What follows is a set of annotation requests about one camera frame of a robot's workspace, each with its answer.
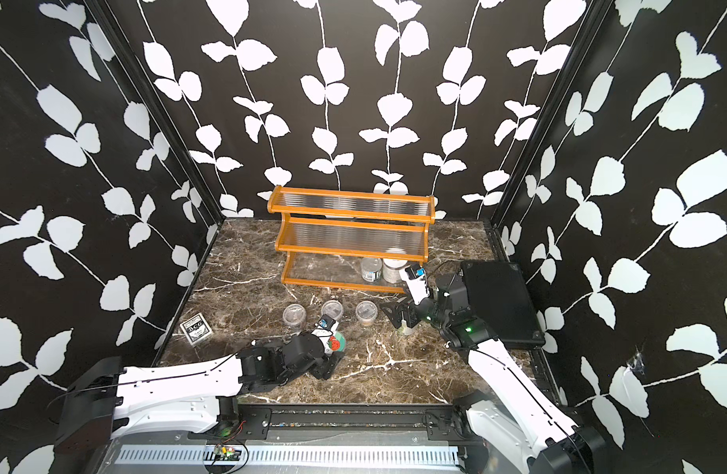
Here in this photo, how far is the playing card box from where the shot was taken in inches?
35.0

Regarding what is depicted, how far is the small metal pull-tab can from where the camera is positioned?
3.27 ft

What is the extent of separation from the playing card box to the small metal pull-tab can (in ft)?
1.71

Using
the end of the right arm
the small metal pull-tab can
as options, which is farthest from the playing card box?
the end of the right arm

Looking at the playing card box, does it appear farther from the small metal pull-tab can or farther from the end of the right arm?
the end of the right arm
